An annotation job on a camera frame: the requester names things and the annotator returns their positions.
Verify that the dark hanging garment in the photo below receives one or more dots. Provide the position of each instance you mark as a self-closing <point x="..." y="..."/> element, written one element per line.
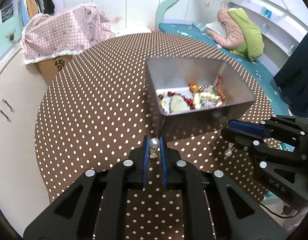
<point x="298" y="75"/>

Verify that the cardboard box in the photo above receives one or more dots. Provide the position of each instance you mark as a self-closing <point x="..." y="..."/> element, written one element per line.
<point x="51" y="67"/>

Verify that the white bedside shelf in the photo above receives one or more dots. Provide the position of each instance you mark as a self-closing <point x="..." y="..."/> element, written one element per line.
<point x="283" y="25"/>

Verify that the teal drawer unit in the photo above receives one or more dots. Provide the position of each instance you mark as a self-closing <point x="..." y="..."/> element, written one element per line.
<point x="6" y="33"/>

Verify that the white pillow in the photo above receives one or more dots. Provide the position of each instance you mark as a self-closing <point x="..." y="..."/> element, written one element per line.
<point x="216" y="28"/>

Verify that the pink checked cover cloth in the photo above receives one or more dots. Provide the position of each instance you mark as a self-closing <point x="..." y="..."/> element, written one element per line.
<point x="66" y="30"/>

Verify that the pearl earring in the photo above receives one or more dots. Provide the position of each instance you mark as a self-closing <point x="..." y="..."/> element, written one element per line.
<point x="154" y="143"/>
<point x="228" y="153"/>

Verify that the folded jeans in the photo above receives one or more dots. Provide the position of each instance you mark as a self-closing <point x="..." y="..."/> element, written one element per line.
<point x="5" y="12"/>

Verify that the white panelled wardrobe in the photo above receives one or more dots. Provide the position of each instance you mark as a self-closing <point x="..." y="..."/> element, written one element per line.
<point x="134" y="2"/>

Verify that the pink and green quilt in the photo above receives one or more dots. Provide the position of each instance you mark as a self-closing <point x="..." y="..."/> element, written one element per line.
<point x="246" y="35"/>

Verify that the brown polka dot tablecloth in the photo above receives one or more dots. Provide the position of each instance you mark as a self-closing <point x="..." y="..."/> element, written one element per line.
<point x="94" y="100"/>

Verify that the white low cabinet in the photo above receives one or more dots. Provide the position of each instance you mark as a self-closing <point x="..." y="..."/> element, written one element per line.
<point x="16" y="120"/>

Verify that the grey metal tin box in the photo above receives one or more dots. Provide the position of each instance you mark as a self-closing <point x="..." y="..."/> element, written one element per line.
<point x="184" y="75"/>

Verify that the teal bunk bed frame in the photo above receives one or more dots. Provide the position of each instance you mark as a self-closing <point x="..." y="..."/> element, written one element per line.
<point x="171" y="2"/>

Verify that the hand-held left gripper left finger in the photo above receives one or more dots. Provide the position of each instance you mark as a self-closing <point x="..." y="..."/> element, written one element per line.
<point x="144" y="160"/>

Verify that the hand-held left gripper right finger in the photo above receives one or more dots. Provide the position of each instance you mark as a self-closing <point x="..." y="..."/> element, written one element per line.
<point x="164" y="162"/>

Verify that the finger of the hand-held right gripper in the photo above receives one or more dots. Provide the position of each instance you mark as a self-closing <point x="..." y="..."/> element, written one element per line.
<point x="244" y="140"/>
<point x="246" y="127"/>

